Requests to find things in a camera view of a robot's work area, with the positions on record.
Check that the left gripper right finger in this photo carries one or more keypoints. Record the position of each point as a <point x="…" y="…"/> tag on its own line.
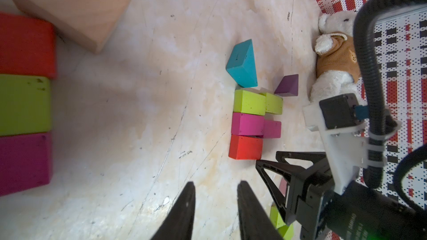
<point x="254" y="224"/>

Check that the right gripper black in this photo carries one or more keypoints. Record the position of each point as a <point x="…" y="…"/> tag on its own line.
<point x="360" y="213"/>

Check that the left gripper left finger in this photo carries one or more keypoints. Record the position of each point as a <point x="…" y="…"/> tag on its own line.
<point x="178" y="225"/>

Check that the pink rectangular block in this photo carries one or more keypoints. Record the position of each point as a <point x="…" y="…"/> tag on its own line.
<point x="283" y="187"/>

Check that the lime green block lowest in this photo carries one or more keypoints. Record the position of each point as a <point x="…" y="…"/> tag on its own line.
<point x="286" y="232"/>

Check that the magenta block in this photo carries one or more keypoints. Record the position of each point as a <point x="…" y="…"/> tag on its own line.
<point x="247" y="124"/>
<point x="272" y="129"/>
<point x="26" y="162"/>

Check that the red block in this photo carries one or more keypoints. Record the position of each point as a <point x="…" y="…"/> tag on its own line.
<point x="28" y="46"/>
<point x="245" y="148"/>

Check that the purple triangle block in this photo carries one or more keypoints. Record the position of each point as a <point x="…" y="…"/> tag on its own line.
<point x="289" y="86"/>

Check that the teal triangle block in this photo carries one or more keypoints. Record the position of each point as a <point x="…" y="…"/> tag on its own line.
<point x="241" y="65"/>

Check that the natural wood triangle block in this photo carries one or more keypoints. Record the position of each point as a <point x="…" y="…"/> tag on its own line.
<point x="89" y="23"/>

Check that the white teddy bear brown shirt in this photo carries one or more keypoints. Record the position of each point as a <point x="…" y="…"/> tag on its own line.
<point x="337" y="68"/>

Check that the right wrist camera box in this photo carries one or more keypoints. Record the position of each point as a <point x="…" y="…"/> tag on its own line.
<point x="334" y="118"/>

